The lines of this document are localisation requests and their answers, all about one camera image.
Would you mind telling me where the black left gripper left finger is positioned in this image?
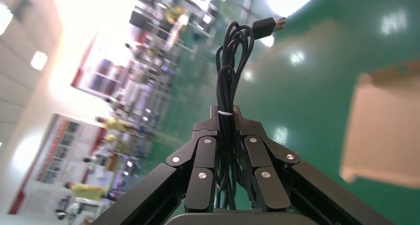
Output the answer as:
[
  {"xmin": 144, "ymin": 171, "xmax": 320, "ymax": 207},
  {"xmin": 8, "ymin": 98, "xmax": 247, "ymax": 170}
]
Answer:
[{"xmin": 92, "ymin": 105, "xmax": 220, "ymax": 225}]

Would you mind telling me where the brown cardboard storage box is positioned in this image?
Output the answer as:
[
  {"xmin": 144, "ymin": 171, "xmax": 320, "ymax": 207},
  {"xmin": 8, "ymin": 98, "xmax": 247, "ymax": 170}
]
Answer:
[{"xmin": 339, "ymin": 60, "xmax": 420, "ymax": 189}]

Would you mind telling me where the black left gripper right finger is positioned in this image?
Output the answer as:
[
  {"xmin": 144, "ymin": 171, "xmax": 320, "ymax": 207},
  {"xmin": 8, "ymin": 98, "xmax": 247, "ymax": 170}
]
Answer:
[{"xmin": 233, "ymin": 105, "xmax": 394, "ymax": 225}]

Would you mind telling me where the thin black USB cable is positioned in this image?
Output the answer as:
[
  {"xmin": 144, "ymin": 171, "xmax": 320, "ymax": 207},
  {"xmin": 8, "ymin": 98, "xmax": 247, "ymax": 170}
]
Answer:
[{"xmin": 214, "ymin": 16, "xmax": 286, "ymax": 212}]

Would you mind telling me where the person in yellow shirt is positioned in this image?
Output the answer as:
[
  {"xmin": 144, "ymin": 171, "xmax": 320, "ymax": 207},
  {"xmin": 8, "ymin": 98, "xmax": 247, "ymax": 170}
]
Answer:
[
  {"xmin": 64, "ymin": 180, "xmax": 114, "ymax": 203},
  {"xmin": 95, "ymin": 116, "xmax": 140, "ymax": 134}
]

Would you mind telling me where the metal shelving rack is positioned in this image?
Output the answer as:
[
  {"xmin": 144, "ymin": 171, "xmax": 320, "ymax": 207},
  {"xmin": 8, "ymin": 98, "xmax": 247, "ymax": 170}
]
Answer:
[{"xmin": 124, "ymin": 0, "xmax": 227, "ymax": 126}]

